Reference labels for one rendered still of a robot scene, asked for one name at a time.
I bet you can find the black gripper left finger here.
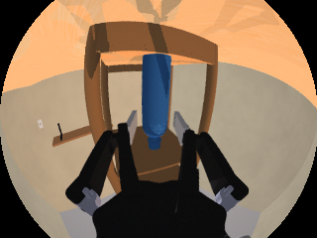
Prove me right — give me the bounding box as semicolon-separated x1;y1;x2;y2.
65;110;150;224

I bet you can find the blue bottle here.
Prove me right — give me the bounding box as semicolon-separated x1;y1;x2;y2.
142;54;171;150

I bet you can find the brown wooden shelving unit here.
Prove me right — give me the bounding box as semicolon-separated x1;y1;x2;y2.
84;21;218;182

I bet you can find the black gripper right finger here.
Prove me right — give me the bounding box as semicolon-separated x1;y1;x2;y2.
173;111;249;222

